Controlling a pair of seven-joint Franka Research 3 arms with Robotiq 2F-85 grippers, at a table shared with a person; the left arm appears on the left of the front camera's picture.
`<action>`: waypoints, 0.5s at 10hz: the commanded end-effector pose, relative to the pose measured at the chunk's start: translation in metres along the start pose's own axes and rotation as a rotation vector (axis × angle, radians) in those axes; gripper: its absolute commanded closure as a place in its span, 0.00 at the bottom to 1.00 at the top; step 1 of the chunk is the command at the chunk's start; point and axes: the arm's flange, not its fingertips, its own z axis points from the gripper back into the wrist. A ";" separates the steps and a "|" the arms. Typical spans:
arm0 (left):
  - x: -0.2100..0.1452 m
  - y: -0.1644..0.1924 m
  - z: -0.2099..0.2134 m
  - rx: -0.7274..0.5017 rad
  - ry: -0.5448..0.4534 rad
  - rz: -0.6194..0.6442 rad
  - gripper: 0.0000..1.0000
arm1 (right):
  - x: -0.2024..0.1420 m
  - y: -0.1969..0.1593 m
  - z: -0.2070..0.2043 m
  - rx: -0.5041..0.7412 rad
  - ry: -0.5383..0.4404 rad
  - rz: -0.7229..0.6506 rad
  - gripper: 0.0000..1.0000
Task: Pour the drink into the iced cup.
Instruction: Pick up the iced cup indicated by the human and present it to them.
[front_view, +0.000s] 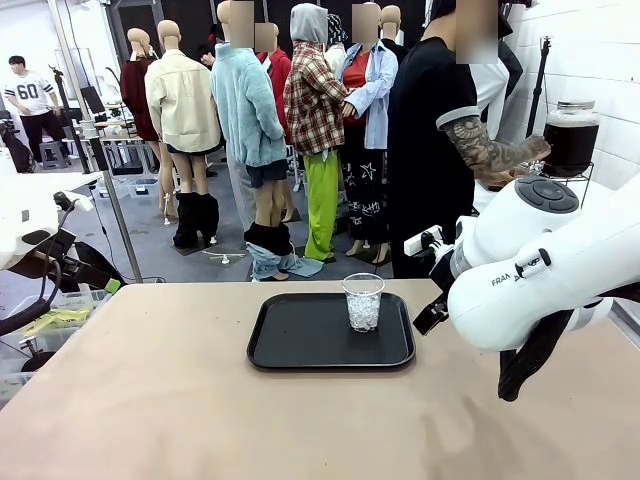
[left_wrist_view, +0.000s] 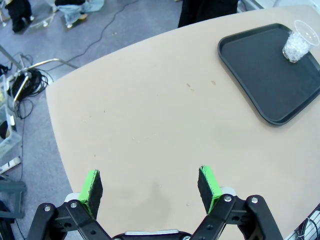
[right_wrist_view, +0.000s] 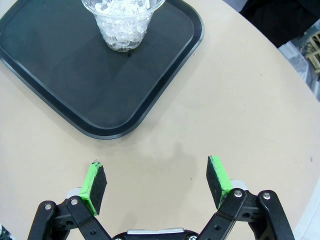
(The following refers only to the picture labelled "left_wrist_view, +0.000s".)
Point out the black plastic serving tray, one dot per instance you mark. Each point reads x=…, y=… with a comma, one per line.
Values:
x=262, y=75

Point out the small clear storage bin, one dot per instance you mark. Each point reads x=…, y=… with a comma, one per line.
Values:
x=3, y=90

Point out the grey metal frame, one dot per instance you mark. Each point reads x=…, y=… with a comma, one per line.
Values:
x=12, y=187

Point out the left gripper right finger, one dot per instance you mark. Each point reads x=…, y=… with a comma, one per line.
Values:
x=212, y=190

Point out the silver metal pole stand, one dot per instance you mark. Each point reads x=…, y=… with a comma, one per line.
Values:
x=50, y=60

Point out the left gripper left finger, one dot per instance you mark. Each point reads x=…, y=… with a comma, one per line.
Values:
x=92, y=192

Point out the short clear iced cup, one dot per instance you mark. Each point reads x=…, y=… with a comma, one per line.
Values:
x=295, y=47

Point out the man in black T-shirt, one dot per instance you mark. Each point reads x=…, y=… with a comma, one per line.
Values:
x=207, y=12

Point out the large clear storage bin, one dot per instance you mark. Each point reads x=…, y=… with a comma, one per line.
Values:
x=10, y=142

